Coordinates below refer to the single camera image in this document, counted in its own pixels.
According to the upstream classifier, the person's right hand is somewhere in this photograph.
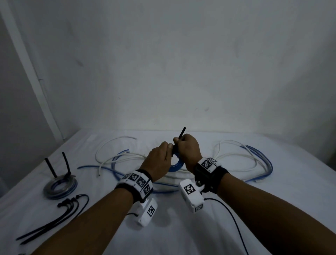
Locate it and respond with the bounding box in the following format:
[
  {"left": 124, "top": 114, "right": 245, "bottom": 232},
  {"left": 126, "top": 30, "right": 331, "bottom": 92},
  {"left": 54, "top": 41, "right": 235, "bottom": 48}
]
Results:
[{"left": 173, "top": 133, "right": 203, "bottom": 174}]

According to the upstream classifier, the person's left hand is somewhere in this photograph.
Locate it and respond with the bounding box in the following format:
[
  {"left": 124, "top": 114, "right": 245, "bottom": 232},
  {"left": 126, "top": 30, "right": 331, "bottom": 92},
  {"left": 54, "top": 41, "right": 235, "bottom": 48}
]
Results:
[{"left": 139, "top": 141, "right": 174, "bottom": 182}]

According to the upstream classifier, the small blue cable coil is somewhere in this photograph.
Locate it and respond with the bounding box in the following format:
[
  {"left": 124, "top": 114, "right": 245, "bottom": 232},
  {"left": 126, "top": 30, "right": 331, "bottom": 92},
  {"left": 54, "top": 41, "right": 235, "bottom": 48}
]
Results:
[{"left": 168, "top": 147, "right": 185, "bottom": 173}]

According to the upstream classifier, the person's left forearm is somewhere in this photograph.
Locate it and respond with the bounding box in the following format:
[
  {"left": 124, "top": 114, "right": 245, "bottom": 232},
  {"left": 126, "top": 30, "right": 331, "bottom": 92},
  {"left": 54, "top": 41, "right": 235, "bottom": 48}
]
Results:
[{"left": 31, "top": 188, "right": 134, "bottom": 255}]

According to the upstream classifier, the person's right forearm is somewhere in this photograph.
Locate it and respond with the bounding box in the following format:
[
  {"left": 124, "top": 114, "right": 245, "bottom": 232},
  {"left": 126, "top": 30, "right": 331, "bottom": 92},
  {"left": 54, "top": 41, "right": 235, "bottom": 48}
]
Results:
[{"left": 217, "top": 173, "right": 336, "bottom": 255}]

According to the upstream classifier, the black marker wristband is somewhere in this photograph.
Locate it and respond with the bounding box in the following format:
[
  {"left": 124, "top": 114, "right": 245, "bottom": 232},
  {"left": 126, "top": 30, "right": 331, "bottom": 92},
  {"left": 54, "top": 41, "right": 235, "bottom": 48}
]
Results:
[
  {"left": 193, "top": 157, "right": 229, "bottom": 194},
  {"left": 115, "top": 169, "right": 154, "bottom": 204}
]

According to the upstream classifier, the white table cloth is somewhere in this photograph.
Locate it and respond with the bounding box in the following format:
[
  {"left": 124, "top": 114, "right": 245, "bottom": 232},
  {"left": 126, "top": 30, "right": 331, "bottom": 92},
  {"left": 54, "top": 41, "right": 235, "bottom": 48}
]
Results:
[{"left": 0, "top": 128, "right": 336, "bottom": 255}]

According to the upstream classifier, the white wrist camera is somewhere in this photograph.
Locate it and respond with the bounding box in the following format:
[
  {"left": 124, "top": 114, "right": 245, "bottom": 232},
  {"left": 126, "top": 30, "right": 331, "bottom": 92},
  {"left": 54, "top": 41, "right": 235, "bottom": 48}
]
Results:
[
  {"left": 136, "top": 198, "right": 158, "bottom": 227},
  {"left": 179, "top": 179, "right": 205, "bottom": 213}
]

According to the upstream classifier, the long white cable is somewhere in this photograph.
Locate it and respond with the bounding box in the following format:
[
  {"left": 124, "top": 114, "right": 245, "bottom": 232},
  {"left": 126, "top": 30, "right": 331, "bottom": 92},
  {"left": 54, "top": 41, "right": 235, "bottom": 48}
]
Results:
[{"left": 95, "top": 136, "right": 263, "bottom": 185}]

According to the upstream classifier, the long blue cable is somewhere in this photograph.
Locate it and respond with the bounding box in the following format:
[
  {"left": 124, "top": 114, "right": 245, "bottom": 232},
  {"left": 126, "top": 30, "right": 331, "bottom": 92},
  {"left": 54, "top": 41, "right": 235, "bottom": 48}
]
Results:
[{"left": 77, "top": 145, "right": 274, "bottom": 194}]

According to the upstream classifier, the grey blue cable coil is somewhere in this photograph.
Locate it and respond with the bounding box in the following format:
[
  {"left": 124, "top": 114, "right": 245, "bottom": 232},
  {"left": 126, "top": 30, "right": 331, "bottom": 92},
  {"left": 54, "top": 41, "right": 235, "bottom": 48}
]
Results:
[{"left": 43, "top": 174, "right": 78, "bottom": 200}]

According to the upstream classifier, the bundle of black cable ties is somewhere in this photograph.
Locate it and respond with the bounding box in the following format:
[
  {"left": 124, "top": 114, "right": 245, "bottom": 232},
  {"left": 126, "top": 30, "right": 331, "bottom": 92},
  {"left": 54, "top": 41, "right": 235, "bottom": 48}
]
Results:
[{"left": 15, "top": 194, "right": 90, "bottom": 245}]

